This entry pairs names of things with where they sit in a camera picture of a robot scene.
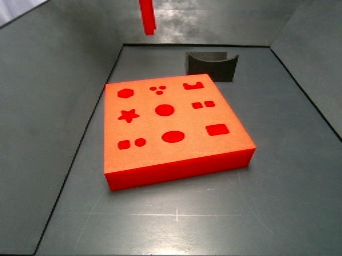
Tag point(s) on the black curved holder bracket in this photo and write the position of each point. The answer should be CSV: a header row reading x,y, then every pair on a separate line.
x,y
216,64

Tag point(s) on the red shape sorting board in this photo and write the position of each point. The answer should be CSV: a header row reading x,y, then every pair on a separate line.
x,y
169,129

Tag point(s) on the tall red arch peg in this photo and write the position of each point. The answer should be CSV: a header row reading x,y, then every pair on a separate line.
x,y
147,16

